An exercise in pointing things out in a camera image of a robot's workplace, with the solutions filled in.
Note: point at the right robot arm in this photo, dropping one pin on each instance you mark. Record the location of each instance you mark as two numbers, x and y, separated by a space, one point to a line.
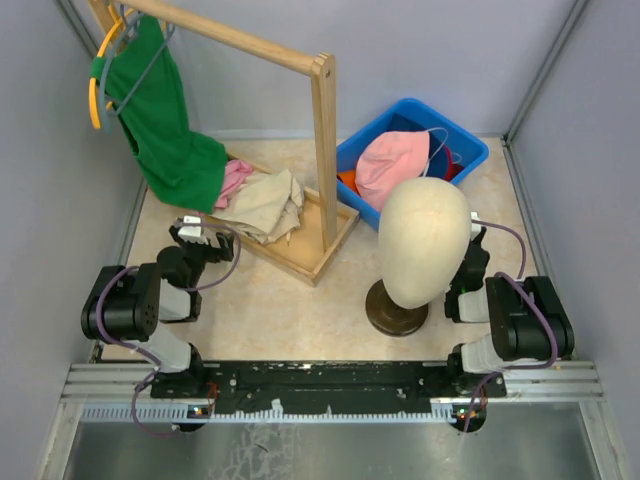
528 325

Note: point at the pink cloth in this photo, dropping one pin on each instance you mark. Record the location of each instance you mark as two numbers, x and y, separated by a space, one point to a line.
236 172

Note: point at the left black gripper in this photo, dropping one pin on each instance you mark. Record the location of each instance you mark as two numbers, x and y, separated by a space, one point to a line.
224 252

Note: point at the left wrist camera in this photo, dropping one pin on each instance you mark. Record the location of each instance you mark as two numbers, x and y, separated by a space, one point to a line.
191 230

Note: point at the pink hat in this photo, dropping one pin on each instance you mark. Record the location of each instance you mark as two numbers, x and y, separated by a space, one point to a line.
392 158

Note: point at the orange hat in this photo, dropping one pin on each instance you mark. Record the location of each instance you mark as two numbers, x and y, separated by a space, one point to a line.
348 178

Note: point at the green shirt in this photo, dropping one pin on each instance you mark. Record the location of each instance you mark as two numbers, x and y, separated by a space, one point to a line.
183 168

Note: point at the yellow hanger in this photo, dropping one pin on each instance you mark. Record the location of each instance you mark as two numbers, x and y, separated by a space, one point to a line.
97 75

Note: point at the grey hanger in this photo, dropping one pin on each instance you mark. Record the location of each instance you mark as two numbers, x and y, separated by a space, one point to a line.
130 38

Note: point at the red hat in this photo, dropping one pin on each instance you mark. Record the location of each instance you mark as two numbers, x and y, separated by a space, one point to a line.
442 165

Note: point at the beige cloth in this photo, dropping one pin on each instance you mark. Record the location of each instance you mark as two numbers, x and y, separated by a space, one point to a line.
266 207

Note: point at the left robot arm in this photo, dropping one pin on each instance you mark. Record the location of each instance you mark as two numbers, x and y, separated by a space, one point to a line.
132 307

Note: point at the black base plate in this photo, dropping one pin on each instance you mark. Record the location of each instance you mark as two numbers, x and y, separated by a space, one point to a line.
384 387

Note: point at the blue plastic bin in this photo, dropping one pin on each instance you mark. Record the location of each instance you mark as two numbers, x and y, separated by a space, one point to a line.
410 115

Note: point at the wooden clothes rack with tray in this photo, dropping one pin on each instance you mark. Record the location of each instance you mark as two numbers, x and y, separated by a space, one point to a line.
325 223

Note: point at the cream mannequin head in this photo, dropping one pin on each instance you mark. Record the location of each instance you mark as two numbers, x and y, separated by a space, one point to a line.
423 235

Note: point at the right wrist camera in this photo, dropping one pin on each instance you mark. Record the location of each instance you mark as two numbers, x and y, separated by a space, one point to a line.
475 226

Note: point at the aluminium rail frame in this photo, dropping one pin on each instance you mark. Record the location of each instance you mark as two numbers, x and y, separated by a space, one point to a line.
115 392

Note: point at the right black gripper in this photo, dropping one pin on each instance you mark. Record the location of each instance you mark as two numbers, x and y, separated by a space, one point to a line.
477 240

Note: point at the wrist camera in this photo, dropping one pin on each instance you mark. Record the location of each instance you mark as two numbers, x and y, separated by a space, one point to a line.
475 226
191 230

